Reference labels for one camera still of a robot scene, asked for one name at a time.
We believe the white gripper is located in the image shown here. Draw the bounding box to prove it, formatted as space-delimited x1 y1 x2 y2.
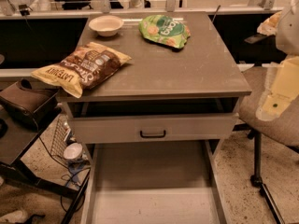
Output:
255 0 299 121

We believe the green rice chip bag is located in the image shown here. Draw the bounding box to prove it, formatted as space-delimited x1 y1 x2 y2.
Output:
138 15 191 49

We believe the grey drawer cabinet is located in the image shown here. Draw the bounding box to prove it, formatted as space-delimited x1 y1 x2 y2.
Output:
56 11 252 224

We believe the open middle drawer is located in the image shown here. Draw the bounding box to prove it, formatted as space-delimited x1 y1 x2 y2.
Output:
80 141 231 224

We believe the yellow brown chip bag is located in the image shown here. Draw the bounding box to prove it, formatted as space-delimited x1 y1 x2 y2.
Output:
31 42 131 98

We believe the beige office chair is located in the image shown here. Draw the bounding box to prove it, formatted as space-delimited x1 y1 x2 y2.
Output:
239 66 299 224

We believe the white paper bowl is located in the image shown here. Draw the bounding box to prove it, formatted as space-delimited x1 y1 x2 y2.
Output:
89 15 124 37

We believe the white round container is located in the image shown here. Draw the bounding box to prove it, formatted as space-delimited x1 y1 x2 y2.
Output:
64 143 83 161

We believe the dark side table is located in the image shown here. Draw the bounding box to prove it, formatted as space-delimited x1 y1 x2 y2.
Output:
0 107 90 224

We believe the top drawer with black handle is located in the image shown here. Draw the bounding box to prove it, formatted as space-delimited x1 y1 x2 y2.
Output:
69 113 238 144

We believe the wire basket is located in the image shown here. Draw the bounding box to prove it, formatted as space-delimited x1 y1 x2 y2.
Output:
50 116 71 166

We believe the black floor cable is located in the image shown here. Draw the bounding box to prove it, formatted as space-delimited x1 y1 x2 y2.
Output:
36 136 92 213

